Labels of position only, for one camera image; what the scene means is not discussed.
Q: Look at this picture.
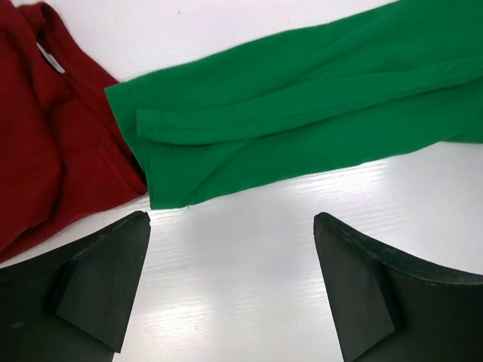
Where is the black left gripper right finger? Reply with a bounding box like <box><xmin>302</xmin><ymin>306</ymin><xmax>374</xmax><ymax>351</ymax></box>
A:
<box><xmin>313</xmin><ymin>213</ymin><xmax>482</xmax><ymax>361</ymax></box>

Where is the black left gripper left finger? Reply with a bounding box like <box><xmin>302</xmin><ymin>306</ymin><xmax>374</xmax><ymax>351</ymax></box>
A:
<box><xmin>1</xmin><ymin>211</ymin><xmax>151</xmax><ymax>362</ymax></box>

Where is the green t shirt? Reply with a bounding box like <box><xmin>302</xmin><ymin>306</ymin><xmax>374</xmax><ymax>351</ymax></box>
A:
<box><xmin>106</xmin><ymin>1</ymin><xmax>482</xmax><ymax>209</ymax></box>

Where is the dark red t shirt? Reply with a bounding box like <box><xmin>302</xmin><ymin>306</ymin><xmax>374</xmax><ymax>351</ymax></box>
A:
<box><xmin>1</xmin><ymin>1</ymin><xmax>147</xmax><ymax>261</ymax></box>

